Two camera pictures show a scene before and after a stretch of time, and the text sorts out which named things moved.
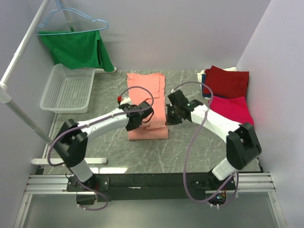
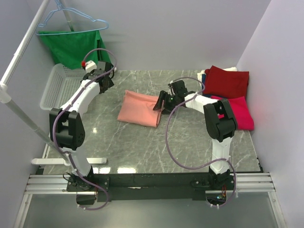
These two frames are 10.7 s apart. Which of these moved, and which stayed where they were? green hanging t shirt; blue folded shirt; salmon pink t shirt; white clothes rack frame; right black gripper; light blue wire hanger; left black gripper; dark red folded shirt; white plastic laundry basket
Moved: salmon pink t shirt; left black gripper; right black gripper
Stayed: blue folded shirt; light blue wire hanger; dark red folded shirt; green hanging t shirt; white clothes rack frame; white plastic laundry basket
